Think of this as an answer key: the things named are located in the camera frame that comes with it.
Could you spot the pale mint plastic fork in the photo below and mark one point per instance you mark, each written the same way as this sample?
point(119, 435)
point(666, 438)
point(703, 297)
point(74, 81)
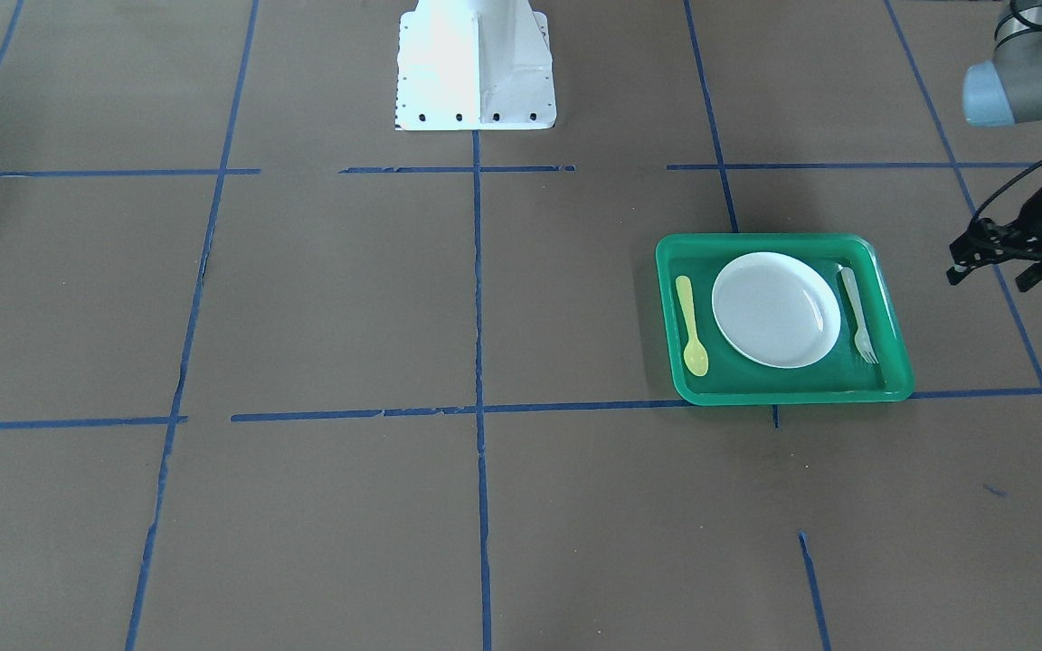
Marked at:
point(861, 338)

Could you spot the white round plate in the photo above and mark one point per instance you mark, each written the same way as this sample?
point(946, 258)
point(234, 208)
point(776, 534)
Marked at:
point(775, 310)

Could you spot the yellow plastic spoon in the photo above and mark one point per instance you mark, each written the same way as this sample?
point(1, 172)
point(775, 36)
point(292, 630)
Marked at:
point(694, 354)

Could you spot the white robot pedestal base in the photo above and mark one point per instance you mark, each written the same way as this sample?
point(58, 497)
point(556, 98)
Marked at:
point(465, 65)

